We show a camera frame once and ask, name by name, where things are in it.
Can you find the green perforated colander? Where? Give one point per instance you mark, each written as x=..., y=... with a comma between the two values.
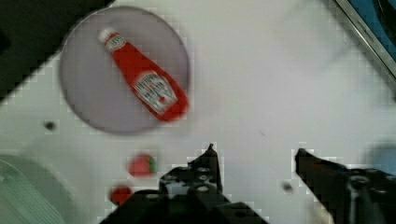
x=30, y=194

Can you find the red ketchup bottle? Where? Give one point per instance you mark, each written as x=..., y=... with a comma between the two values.
x=156, y=90

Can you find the grey round plate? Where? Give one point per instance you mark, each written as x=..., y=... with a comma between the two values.
x=93, y=85

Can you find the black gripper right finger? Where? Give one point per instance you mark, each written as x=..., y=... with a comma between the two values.
x=351, y=196

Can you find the small red toy strawberry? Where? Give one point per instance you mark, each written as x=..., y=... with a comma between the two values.
x=120, y=194

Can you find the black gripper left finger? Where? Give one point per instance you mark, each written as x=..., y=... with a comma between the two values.
x=186, y=195

